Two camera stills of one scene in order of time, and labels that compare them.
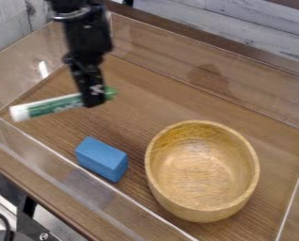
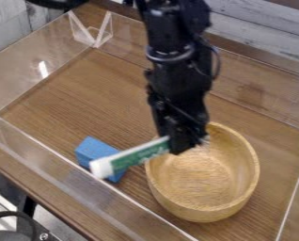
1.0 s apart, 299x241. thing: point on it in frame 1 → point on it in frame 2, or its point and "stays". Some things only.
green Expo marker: (25, 111) → (111, 165)
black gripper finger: (88, 75) → (186, 133)
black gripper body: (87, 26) → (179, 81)
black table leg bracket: (29, 229) stays
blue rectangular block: (101, 159) stays
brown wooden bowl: (202, 169) stays
